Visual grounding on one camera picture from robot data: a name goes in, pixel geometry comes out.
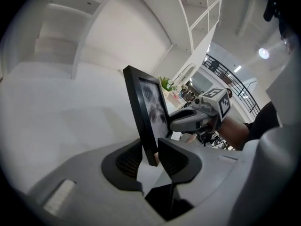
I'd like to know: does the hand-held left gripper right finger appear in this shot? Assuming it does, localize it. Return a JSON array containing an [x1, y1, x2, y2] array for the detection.
[[157, 137, 203, 185]]

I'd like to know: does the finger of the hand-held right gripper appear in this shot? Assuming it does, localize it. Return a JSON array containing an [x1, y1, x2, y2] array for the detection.
[[168, 109, 198, 121]]

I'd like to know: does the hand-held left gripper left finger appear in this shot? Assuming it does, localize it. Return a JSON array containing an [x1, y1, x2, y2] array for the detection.
[[101, 138, 144, 194]]

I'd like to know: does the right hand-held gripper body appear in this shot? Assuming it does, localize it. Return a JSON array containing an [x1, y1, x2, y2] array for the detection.
[[169, 87, 233, 136]]

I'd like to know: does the black picture frame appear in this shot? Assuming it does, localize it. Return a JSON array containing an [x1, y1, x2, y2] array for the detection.
[[122, 65, 174, 167]]

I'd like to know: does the person's right forearm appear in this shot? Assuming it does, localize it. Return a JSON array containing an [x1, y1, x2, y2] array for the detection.
[[217, 116, 250, 151]]

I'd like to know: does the person's right hand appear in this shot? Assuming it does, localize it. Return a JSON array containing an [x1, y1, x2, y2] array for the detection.
[[187, 116, 221, 144]]

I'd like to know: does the black metal railing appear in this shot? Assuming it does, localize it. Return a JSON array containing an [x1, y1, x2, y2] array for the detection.
[[201, 53, 261, 120]]

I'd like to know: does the green plant with white flowers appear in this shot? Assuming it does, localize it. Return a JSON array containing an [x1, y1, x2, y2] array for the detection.
[[158, 76, 177, 92]]

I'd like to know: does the person's black sleeve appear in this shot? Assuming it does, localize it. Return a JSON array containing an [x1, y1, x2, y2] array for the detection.
[[243, 101, 281, 141]]

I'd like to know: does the round ceiling light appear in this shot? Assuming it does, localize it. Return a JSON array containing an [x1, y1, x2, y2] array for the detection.
[[258, 47, 270, 59]]

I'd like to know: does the white shelf unit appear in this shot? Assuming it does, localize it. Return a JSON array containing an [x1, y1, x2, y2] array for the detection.
[[171, 0, 224, 54]]

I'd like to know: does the person's head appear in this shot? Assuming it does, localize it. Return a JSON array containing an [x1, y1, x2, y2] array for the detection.
[[278, 17, 298, 55]]

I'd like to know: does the white oval wall frame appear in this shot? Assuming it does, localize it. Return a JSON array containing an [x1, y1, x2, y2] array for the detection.
[[178, 63, 197, 85]]

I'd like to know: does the black head-worn camera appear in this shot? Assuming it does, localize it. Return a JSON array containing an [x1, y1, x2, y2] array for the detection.
[[262, 0, 282, 23]]

